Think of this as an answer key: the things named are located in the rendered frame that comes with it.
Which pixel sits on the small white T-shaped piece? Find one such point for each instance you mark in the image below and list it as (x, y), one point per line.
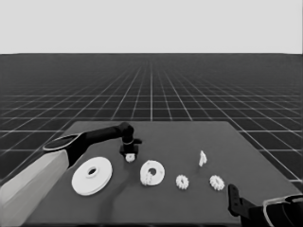
(202, 160)

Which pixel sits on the white round carrier with pins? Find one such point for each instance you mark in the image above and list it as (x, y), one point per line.
(159, 177)

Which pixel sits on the large thick white disc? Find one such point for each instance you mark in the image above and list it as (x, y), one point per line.
(102, 179)

